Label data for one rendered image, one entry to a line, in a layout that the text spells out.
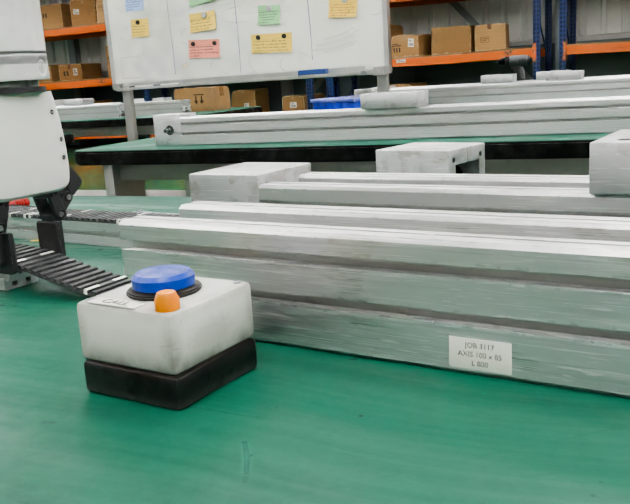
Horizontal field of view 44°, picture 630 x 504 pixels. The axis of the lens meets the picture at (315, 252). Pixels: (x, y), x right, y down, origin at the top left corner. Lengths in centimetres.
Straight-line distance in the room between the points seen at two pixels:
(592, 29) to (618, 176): 1041
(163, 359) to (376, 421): 13
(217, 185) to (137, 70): 336
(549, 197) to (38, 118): 47
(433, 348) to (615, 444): 14
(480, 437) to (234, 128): 201
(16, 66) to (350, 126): 156
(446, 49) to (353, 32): 687
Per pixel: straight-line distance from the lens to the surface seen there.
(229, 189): 81
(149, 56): 412
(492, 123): 214
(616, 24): 1102
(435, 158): 92
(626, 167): 64
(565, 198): 66
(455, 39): 1039
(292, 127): 230
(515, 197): 67
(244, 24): 383
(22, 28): 78
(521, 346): 49
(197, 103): 522
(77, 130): 526
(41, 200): 85
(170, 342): 47
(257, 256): 58
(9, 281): 84
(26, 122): 79
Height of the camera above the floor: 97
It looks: 13 degrees down
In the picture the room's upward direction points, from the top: 4 degrees counter-clockwise
